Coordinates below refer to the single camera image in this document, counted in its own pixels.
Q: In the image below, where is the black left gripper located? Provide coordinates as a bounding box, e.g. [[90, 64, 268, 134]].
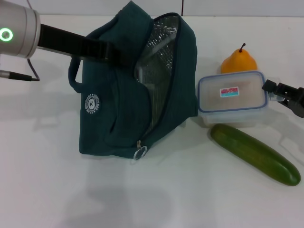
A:
[[38, 23, 141, 67]]

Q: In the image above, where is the dark teal insulated lunch bag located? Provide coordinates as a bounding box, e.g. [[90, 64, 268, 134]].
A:
[[67, 0, 199, 161]]

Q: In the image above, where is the green cucumber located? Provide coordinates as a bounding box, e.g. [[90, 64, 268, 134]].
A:
[[210, 123, 302, 187]]

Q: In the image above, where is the orange yellow pear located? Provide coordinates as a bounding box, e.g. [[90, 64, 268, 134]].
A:
[[220, 42, 258, 74]]

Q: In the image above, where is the left arm cable with plug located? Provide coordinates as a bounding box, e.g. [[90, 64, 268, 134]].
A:
[[0, 57, 41, 82]]

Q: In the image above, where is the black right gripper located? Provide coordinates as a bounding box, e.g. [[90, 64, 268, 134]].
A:
[[262, 79, 304, 119]]

